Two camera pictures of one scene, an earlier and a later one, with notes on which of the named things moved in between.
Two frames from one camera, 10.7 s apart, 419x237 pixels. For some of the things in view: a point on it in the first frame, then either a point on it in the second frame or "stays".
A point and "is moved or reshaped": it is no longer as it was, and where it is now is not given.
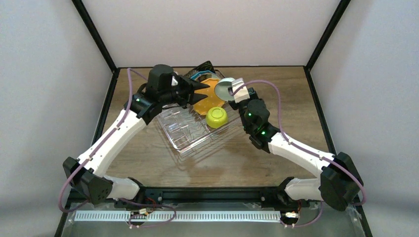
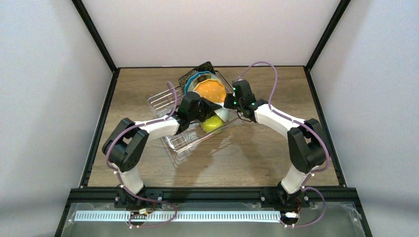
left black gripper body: (183, 92) → (207, 106)
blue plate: (207, 71) stays
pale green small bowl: (221, 89) → (224, 113)
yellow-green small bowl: (217, 117) is moved or reshaped
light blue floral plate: (203, 76) stays
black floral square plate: (206, 66) stays
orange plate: (212, 101) stays
